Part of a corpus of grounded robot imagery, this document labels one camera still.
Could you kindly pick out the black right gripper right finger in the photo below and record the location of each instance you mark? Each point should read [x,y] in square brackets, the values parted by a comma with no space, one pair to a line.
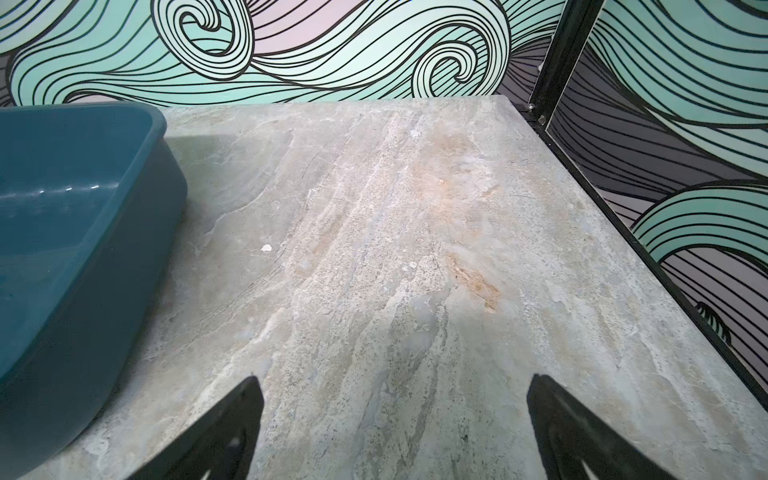
[574,443]

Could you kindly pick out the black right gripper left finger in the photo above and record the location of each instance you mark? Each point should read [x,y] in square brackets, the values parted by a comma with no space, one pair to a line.
[219,445]

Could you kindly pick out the teal plastic bin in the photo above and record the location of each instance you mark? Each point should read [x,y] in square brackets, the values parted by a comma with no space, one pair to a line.
[91,196]

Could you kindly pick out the black right rear frame post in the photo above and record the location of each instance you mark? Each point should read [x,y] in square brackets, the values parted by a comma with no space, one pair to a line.
[573,29]

